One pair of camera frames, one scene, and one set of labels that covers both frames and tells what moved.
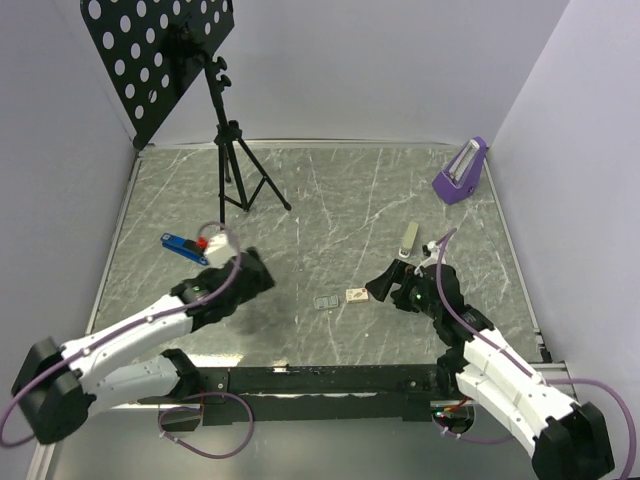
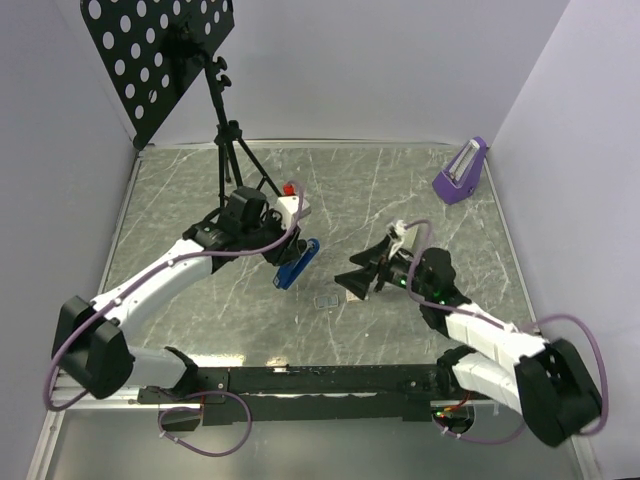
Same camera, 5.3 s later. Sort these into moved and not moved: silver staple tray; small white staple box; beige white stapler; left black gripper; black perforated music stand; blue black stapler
Moved: left black gripper; blue black stapler
Not moved: small white staple box; black perforated music stand; silver staple tray; beige white stapler
